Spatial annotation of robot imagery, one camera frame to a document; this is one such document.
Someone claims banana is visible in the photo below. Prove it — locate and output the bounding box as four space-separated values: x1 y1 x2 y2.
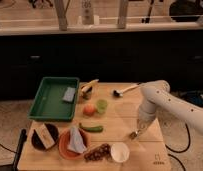
79 79 99 100

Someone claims orange peach fruit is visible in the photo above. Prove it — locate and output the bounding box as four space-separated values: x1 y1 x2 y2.
83 104 96 116

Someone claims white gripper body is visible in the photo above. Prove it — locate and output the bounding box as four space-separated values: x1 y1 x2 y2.
137 112 156 133

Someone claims green chili pepper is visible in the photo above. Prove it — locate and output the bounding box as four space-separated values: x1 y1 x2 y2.
79 123 103 133

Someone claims orange bowl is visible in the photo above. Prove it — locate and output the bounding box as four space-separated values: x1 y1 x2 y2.
58 129 90 160

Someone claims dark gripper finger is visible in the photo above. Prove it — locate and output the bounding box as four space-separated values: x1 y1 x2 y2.
129 131 140 140

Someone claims grey sponge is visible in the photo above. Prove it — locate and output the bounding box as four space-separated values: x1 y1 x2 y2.
63 87 75 102

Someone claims blue object on floor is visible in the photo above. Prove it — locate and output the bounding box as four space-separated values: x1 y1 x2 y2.
182 91 203 107

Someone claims wooden block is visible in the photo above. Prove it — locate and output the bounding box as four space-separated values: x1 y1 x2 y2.
37 125 55 149

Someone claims black cable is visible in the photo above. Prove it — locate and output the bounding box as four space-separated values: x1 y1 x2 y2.
165 123 192 171

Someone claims grape bunch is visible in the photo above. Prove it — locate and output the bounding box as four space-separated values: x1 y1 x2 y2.
84 143 110 162

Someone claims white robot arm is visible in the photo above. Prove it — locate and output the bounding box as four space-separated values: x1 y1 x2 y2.
130 80 203 139

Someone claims grey cloth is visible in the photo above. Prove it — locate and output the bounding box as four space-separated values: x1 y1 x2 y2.
68 126 87 154

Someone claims green plastic tray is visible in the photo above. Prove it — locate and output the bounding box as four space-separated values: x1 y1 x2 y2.
28 77 79 122

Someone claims black bar at table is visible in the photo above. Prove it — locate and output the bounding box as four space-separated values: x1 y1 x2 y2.
12 129 27 171

